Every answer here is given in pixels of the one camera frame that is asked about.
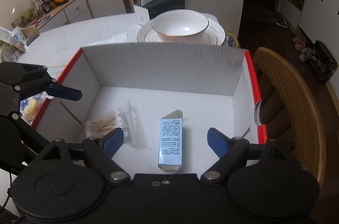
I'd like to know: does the near light wooden chair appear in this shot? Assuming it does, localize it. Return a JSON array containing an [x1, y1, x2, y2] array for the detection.
[[253, 47, 326, 184]]

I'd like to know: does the white paper napkin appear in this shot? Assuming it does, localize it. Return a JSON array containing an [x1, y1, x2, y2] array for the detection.
[[91, 32, 128, 46]]

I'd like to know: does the yellow rimmed trash bin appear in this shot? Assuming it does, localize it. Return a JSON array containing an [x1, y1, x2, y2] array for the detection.
[[226, 32, 240, 48]]

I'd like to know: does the bag of cotton swabs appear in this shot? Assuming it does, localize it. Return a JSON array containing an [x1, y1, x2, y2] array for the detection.
[[85, 101, 138, 145]]

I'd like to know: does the white ceramic bowl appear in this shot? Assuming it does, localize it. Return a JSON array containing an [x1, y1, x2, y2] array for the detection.
[[152, 10, 209, 43]]

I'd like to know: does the white cabinet with black handles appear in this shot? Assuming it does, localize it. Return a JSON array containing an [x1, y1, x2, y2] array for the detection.
[[299, 0, 338, 50]]

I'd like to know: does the black wire rack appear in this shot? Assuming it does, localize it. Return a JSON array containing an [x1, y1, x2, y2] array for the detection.
[[308, 40, 338, 84]]

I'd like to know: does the green white tissue box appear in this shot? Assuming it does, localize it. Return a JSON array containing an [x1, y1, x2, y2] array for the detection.
[[133, 0, 186, 26]]

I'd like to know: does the light blue small carton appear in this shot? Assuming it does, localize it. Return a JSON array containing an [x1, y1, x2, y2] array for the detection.
[[158, 110, 183, 173]]

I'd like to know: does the blueberry snack packet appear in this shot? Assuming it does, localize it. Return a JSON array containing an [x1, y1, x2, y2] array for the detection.
[[19, 92, 52, 125]]

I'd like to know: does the red white cardboard box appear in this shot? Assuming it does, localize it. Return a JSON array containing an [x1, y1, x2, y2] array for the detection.
[[33, 43, 267, 175]]

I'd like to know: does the white gold-rimmed plate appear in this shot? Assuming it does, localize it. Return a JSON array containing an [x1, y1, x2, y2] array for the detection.
[[136, 16, 226, 46]]

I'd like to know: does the white drawer sideboard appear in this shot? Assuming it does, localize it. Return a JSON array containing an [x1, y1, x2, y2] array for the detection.
[[36, 0, 93, 33]]

